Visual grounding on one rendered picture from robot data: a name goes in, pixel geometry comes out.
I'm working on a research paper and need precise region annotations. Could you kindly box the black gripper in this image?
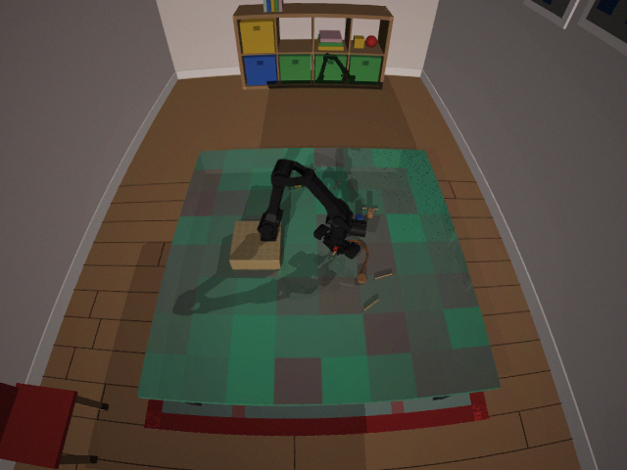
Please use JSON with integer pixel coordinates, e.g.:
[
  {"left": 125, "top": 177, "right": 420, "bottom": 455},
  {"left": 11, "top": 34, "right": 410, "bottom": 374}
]
[{"left": 313, "top": 224, "right": 361, "bottom": 259}]

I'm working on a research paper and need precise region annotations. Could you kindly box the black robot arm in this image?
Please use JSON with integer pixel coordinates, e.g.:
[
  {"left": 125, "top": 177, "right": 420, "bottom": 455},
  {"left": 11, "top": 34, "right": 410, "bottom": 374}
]
[{"left": 258, "top": 159, "right": 367, "bottom": 241}]

